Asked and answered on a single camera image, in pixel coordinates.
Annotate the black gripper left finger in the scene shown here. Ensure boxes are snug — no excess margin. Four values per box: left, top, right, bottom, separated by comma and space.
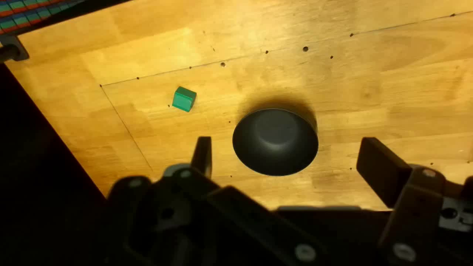
191, 136, 213, 178

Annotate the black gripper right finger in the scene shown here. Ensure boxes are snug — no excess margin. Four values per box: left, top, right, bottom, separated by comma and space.
357, 138, 413, 209

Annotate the small green block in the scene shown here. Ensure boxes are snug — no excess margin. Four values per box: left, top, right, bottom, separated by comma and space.
173, 87, 197, 112

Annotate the dark grey bowl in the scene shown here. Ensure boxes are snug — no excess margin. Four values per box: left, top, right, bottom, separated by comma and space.
233, 110, 320, 176

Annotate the black clamp at table edge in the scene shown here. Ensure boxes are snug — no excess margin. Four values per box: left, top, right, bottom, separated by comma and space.
0, 36, 30, 64

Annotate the striped patterned mat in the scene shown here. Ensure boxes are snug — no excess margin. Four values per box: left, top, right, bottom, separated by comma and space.
0, 0, 85, 34

